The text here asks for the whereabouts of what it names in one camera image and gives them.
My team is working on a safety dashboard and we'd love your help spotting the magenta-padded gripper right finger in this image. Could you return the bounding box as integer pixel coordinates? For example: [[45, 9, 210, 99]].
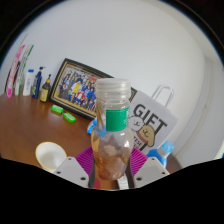
[[126, 146, 171, 188]]

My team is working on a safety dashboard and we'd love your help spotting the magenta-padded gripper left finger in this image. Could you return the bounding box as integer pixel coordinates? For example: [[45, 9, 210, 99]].
[[53, 145, 98, 189]]

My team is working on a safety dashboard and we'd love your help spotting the clear green-labelled plastic bottle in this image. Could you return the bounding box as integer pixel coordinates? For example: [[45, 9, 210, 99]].
[[90, 77, 135, 181]]

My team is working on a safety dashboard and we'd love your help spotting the blue detergent bottle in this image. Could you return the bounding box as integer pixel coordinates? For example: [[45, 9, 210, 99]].
[[146, 139, 175, 169]]

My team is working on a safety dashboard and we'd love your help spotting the white paper gift bag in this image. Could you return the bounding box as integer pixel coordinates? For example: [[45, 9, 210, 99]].
[[128, 84, 179, 156]]

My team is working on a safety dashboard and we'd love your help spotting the small green packet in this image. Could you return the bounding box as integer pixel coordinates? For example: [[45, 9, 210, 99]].
[[50, 104, 64, 115], [62, 111, 77, 124]]

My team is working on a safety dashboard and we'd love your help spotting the amber pump bottle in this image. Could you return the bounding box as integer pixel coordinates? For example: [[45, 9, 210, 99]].
[[39, 73, 53, 103]]

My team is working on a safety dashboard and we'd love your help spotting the framed group photo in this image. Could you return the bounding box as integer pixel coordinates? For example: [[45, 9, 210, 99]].
[[49, 57, 138, 121]]

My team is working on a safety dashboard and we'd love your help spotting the dark blue pump bottle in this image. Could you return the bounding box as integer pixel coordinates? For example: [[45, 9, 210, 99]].
[[31, 66, 46, 100]]

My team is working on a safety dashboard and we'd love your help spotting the white tube bottle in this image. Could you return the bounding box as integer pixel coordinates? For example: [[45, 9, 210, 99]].
[[22, 68, 36, 97]]

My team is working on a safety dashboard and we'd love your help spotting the white mug with yellow handle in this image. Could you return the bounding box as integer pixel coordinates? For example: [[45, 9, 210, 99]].
[[34, 141, 68, 173]]

